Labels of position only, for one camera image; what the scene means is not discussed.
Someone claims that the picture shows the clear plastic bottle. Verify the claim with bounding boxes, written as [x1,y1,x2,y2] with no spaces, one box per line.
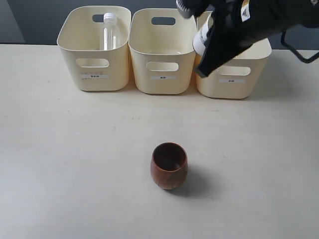
[100,12,121,51]

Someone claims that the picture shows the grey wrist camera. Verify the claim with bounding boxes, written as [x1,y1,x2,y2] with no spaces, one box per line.
[176,0,209,19]

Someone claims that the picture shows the cream middle storage bin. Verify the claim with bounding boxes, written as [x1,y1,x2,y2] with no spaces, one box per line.
[128,8,197,95]

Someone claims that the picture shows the cream storage bin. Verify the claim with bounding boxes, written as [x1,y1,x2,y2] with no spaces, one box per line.
[195,10,272,100]
[57,5,132,91]
[128,8,197,95]

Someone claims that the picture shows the white paper cup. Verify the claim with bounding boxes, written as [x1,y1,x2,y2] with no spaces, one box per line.
[192,14,214,56]

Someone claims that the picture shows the cream right storage bin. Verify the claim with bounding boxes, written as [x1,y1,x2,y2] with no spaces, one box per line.
[195,10,272,100]

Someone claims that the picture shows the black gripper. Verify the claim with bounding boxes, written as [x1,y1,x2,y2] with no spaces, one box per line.
[195,0,284,77]

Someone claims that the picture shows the cream left storage bin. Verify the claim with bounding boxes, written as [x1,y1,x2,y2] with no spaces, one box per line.
[57,5,132,91]

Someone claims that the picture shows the brown wooden cup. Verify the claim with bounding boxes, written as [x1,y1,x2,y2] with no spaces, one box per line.
[150,142,188,190]

